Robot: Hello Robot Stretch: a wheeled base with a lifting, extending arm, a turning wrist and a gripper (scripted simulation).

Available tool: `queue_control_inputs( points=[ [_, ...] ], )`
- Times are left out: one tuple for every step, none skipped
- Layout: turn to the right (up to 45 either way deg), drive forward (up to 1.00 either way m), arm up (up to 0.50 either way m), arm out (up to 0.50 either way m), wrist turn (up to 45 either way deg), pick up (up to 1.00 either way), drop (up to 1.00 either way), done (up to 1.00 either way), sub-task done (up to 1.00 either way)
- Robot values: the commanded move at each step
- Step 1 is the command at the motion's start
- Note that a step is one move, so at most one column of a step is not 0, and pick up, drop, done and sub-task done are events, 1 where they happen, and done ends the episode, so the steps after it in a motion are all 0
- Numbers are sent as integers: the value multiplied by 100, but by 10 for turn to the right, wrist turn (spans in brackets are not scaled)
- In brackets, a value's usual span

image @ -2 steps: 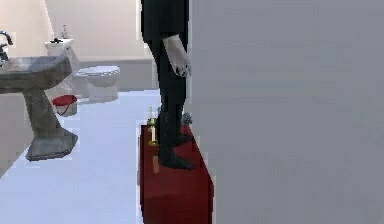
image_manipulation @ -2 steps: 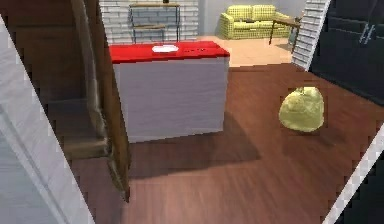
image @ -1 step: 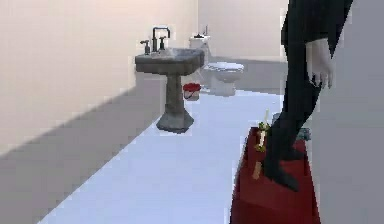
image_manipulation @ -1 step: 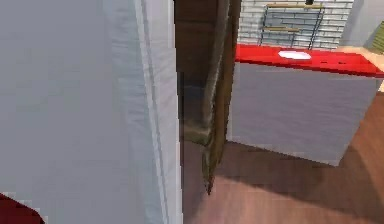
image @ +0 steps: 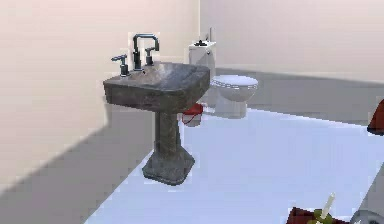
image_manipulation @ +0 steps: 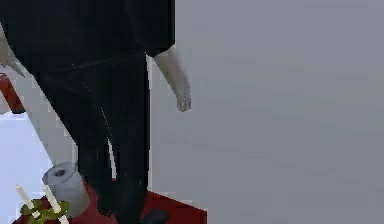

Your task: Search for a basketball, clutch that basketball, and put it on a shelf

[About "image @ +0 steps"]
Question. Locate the white toilet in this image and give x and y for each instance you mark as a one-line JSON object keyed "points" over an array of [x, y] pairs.
{"points": [[230, 86]]}

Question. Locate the black sink faucet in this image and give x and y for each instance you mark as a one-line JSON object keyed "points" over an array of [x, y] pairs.
{"points": [[138, 50]]}

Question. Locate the dark red tray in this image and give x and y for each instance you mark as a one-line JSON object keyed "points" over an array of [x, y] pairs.
{"points": [[298, 216]]}

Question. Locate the white candle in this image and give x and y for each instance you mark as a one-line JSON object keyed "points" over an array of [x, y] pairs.
{"points": [[328, 205]]}

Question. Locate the dark red cone object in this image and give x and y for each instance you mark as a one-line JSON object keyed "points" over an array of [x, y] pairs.
{"points": [[378, 120]]}

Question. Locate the grey round object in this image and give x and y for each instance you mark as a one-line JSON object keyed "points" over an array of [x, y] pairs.
{"points": [[366, 218]]}

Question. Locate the dark grey pedestal sink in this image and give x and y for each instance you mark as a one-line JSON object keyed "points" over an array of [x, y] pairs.
{"points": [[166, 90]]}

